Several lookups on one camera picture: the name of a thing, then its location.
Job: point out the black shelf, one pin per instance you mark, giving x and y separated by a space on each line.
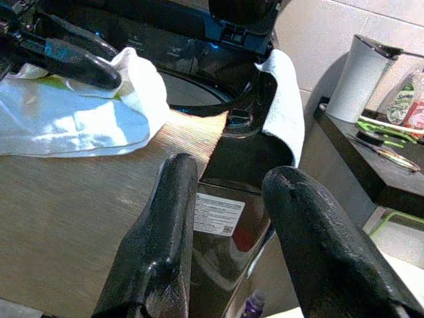
361 162

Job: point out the white textured towel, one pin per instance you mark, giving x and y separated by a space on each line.
285 109

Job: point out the purple bottle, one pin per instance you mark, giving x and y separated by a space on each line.
254 303

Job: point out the small black object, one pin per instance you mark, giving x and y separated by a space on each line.
369 137

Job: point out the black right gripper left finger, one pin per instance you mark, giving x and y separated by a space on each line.
159 238

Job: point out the white label sticker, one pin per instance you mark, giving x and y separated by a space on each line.
218 213

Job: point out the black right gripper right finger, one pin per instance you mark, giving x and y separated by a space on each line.
324 245

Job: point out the green plastic tool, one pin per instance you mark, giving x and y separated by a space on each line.
387 132

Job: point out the white cylindrical container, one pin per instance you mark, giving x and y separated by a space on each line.
356 83

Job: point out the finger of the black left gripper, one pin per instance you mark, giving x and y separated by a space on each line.
76 34
79 71

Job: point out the brushed metal washer lid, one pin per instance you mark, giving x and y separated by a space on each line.
66 215

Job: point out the green-rimmed white basket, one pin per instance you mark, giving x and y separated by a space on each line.
401 238

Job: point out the white cloth garment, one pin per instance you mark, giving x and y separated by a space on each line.
73 122

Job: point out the clear bottle green label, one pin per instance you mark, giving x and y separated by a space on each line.
402 101

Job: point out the black top-load washing machine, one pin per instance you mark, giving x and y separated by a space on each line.
232 99

